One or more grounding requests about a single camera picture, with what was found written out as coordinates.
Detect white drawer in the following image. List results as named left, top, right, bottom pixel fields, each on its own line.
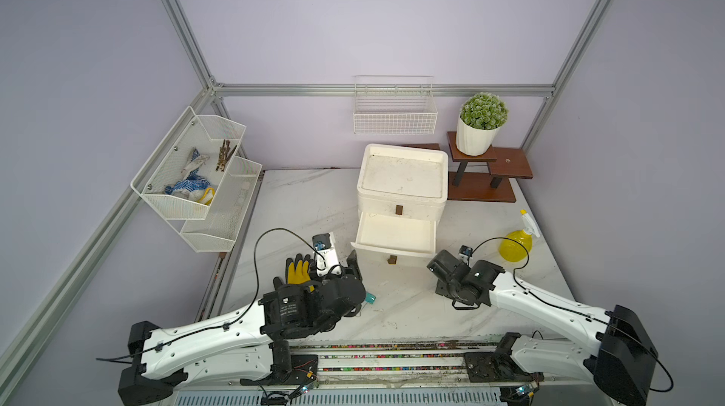
left=351, top=213, right=437, bottom=266

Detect white plastic drawer unit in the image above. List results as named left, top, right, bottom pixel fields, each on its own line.
left=357, top=144, right=449, bottom=222

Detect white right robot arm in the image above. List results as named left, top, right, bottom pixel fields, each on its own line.
left=427, top=250, right=659, bottom=405

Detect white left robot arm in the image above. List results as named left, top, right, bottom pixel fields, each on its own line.
left=117, top=252, right=366, bottom=405

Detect yellow black work glove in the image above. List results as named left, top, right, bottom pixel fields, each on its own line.
left=284, top=254, right=315, bottom=292

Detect yellow spray bottle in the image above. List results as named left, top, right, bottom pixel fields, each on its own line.
left=498, top=210, right=542, bottom=264

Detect brown wooden stepped stand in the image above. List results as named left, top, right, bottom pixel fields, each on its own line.
left=403, top=131, right=534, bottom=204

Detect green potted plant white pot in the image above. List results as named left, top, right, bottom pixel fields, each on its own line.
left=456, top=93, right=509, bottom=157

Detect blue white cloth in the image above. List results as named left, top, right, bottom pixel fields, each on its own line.
left=164, top=147, right=216, bottom=206

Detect wooden clothespins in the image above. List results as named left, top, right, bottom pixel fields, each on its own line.
left=215, top=139, right=238, bottom=172

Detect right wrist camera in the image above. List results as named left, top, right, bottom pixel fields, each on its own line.
left=459, top=245, right=473, bottom=261

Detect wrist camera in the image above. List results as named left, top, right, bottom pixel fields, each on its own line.
left=459, top=245, right=473, bottom=261
left=313, top=232, right=342, bottom=278

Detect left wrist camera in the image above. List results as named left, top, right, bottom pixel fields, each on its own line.
left=313, top=232, right=342, bottom=278

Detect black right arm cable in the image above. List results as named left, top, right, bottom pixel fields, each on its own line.
left=452, top=235, right=675, bottom=394

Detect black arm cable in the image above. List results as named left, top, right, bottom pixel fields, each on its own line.
left=452, top=235, right=675, bottom=394
left=95, top=227, right=330, bottom=363

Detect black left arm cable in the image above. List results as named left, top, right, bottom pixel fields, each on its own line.
left=95, top=227, right=330, bottom=363

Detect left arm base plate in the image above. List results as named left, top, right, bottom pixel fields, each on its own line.
left=239, top=341, right=319, bottom=387

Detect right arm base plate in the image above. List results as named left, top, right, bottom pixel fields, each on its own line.
left=464, top=332, right=544, bottom=383

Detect white mesh lower wall bin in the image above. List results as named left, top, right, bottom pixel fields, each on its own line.
left=179, top=157, right=262, bottom=253

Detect white mesh wall bin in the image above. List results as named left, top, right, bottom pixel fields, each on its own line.
left=130, top=108, right=245, bottom=221
left=179, top=157, right=262, bottom=253

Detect white mesh upper wall bin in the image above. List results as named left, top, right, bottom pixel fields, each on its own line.
left=130, top=108, right=245, bottom=221

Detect white wire wall basket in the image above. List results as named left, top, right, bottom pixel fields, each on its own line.
left=353, top=76, right=438, bottom=136

